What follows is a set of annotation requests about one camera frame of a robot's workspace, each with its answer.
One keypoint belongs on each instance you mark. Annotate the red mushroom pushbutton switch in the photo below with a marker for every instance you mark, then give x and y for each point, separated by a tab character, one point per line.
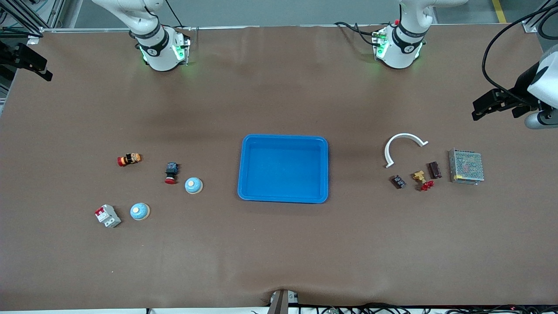
171	168

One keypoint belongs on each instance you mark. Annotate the orange emergency stop button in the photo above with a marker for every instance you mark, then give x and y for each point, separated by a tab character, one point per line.
130	159

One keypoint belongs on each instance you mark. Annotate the white curved plastic clamp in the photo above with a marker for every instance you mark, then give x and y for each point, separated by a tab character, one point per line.
405	135

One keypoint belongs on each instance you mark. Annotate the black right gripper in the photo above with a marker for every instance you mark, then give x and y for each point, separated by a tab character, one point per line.
13	55

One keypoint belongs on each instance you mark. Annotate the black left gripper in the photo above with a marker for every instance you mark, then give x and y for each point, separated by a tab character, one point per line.
522	86

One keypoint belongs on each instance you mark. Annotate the blue plastic tray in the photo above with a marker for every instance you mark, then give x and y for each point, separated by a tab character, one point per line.
283	170

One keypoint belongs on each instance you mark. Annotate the metal mesh power supply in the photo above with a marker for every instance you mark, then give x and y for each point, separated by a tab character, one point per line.
467	165

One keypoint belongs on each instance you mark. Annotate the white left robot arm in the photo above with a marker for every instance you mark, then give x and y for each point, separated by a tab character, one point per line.
399	54

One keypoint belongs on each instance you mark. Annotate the blue call bell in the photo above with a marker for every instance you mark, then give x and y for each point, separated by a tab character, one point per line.
140	211
193	185

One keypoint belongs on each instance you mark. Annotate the white circuit breaker red lever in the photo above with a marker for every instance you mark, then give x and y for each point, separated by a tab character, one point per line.
108	216

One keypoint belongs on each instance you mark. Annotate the aluminium frame profile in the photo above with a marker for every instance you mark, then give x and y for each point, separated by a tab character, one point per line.
54	13
534	22

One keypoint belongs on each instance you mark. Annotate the dark relay block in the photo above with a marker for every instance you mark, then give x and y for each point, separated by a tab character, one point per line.
434	170

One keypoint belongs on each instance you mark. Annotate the brass valve red handwheel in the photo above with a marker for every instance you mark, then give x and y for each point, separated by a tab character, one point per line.
420	176

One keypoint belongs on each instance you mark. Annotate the brown table mat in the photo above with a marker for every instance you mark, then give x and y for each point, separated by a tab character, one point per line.
279	244

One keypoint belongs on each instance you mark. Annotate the grey metal mount bracket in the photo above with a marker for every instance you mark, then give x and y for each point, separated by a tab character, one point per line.
281	303

